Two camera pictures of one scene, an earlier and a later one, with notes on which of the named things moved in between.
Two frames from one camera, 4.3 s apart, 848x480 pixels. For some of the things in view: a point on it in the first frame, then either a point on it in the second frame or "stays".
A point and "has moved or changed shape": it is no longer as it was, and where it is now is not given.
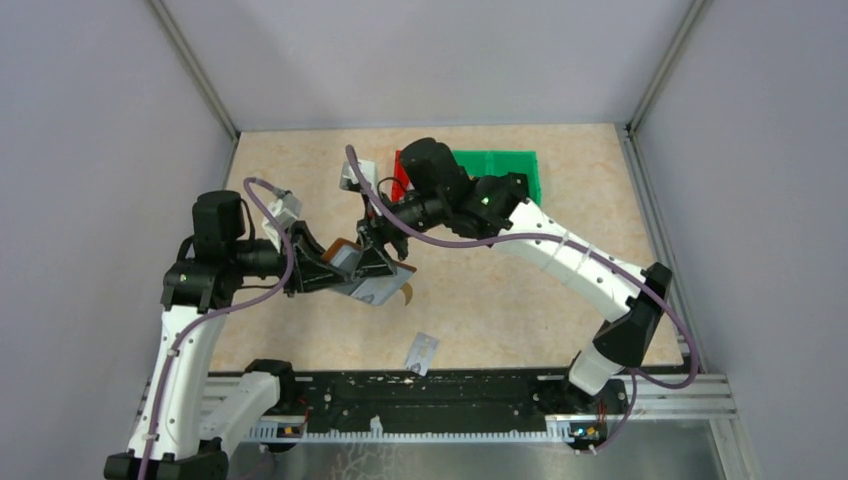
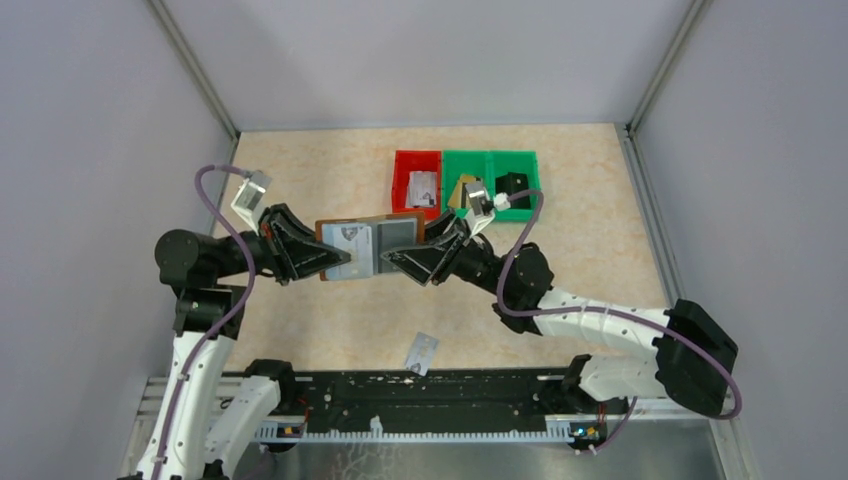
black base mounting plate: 458,400 stays
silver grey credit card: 422,353 stays
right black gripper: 375,227 → 439,259
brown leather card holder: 371,290 has moved or changed shape
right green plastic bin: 503,162 stays
